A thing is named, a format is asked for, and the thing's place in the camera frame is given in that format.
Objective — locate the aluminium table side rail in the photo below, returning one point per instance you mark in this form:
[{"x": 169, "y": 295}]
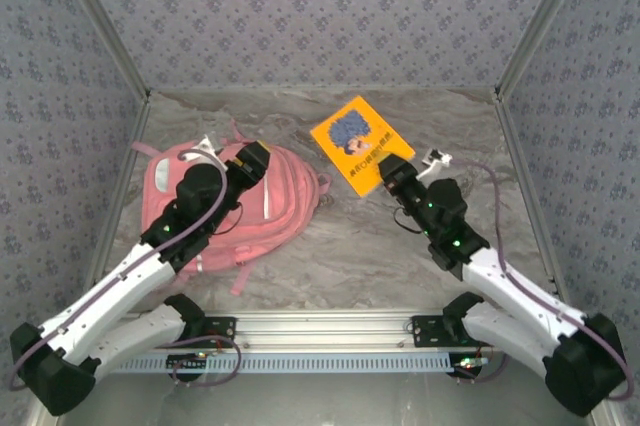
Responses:
[
  {"x": 515, "y": 146},
  {"x": 118, "y": 196}
]

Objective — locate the yellow book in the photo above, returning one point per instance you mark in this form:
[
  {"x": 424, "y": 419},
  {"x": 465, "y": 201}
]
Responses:
[{"x": 350, "y": 136}]

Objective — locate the left black controller board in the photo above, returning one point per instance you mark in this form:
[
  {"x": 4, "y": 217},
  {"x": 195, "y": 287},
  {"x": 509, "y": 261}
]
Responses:
[{"x": 187, "y": 363}]

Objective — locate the aluminium mounting rail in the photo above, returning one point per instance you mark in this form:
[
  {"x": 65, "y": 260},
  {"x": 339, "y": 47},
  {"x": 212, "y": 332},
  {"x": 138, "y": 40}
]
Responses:
[{"x": 325, "y": 328}]

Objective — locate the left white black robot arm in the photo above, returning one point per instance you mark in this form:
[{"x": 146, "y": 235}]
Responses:
[{"x": 125, "y": 291}]

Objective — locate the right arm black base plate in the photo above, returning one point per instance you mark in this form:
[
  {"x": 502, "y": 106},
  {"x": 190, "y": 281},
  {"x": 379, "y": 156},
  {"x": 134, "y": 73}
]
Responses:
[{"x": 425, "y": 331}]

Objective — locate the aluminium frame post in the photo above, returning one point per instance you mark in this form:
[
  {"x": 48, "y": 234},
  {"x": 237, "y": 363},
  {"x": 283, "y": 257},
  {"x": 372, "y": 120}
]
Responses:
[
  {"x": 539, "y": 26},
  {"x": 107, "y": 26}
]

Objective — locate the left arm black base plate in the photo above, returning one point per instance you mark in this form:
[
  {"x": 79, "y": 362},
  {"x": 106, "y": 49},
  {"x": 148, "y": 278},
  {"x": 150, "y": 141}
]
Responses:
[{"x": 222, "y": 326}]

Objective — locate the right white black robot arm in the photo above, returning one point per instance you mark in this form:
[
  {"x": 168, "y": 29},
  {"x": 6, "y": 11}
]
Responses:
[{"x": 515, "y": 296}]

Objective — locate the grey metal sheet panel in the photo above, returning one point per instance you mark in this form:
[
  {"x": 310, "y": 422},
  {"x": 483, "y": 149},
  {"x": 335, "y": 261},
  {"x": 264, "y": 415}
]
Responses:
[{"x": 325, "y": 401}]

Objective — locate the pink backpack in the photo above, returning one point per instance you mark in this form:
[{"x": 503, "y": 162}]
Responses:
[{"x": 285, "y": 201}]

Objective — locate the black controller board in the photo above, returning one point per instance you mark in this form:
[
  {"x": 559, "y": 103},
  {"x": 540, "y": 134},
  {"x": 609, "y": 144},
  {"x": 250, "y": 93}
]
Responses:
[
  {"x": 187, "y": 363},
  {"x": 470, "y": 366}
]

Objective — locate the right black controller board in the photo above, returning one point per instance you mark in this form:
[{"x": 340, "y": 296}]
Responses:
[{"x": 470, "y": 366}]

